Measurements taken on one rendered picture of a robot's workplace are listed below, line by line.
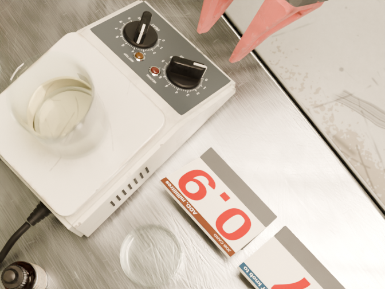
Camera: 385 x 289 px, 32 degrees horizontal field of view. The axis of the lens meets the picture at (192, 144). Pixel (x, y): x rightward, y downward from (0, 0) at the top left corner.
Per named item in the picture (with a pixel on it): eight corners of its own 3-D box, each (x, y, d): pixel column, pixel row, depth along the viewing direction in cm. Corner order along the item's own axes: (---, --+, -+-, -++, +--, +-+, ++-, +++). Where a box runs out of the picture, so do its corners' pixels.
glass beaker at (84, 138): (35, 93, 58) (4, 55, 49) (110, 86, 57) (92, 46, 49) (38, 174, 56) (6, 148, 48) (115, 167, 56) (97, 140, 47)
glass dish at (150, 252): (173, 295, 61) (172, 293, 59) (115, 278, 62) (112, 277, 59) (189, 235, 62) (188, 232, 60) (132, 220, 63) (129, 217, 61)
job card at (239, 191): (211, 147, 64) (210, 135, 60) (277, 217, 62) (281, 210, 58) (162, 190, 63) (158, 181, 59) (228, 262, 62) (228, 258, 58)
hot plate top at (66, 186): (75, 30, 59) (73, 25, 59) (172, 121, 57) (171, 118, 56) (-28, 124, 58) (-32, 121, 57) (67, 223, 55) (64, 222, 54)
